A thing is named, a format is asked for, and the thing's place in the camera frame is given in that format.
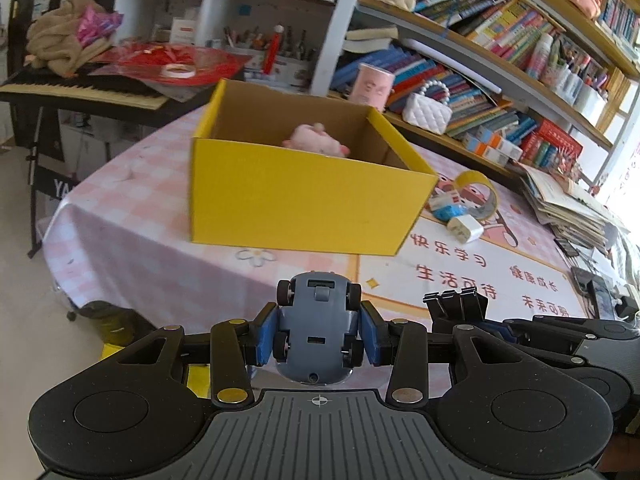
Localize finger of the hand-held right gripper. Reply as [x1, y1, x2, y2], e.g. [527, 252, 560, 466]
[424, 289, 640, 363]

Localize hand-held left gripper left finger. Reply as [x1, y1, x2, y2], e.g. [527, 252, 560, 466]
[102, 301, 280, 407]

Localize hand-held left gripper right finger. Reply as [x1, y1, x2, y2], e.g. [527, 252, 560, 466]
[359, 301, 535, 407]

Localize grey-blue toy car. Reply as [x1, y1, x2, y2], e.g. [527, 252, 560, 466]
[272, 270, 363, 386]

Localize yellow cardboard box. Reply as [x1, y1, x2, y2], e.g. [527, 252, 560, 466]
[189, 78, 440, 257]

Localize pink pig plush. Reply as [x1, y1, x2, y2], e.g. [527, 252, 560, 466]
[281, 123, 351, 159]

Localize white charger plug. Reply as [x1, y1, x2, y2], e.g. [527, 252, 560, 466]
[447, 216, 485, 245]

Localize black phone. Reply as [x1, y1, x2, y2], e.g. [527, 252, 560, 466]
[571, 266, 615, 319]

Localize yellowish tape roll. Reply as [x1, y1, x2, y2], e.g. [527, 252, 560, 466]
[451, 170, 500, 224]

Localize stack of papers and notebooks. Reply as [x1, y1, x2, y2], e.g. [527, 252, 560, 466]
[519, 161, 628, 255]

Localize pink checkered tablecloth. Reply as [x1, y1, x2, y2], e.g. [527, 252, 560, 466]
[42, 102, 610, 397]

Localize black trash bag bin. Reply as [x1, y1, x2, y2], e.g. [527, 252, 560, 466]
[67, 300, 157, 361]

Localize orange and white boxes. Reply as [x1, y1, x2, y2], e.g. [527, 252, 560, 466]
[462, 127, 524, 166]

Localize red dictionaries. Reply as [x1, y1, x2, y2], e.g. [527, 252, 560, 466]
[520, 118, 584, 172]

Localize white quilted handbag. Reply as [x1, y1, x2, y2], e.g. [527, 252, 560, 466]
[402, 80, 451, 135]

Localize row of blue books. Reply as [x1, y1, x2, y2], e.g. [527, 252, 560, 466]
[331, 44, 537, 142]

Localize pink cylinder can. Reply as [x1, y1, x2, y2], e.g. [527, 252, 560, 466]
[348, 62, 396, 113]

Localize white pen cups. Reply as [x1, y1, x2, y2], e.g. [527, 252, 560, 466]
[542, 35, 609, 112]

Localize white pen holder box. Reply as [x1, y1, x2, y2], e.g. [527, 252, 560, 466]
[247, 50, 321, 92]

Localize black keyboard stand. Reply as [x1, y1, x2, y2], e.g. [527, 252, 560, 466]
[27, 105, 67, 259]

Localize red plastic wrap with tape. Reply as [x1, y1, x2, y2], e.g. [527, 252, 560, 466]
[91, 42, 254, 89]

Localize red tassel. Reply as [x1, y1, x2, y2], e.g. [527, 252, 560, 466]
[264, 35, 282, 77]

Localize row of colourful books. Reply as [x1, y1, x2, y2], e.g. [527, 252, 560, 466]
[414, 0, 557, 67]

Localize wooden bookshelf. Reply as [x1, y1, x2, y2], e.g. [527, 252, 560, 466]
[309, 0, 640, 192]

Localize black keyboard piano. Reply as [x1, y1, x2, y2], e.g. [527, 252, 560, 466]
[0, 66, 172, 112]

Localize white shelf unit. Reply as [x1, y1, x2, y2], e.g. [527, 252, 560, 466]
[111, 0, 342, 92]

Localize pink foil wrapper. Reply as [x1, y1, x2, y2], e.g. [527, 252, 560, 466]
[76, 5, 124, 49]

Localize beige cloth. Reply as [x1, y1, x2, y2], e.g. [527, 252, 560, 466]
[25, 0, 114, 79]

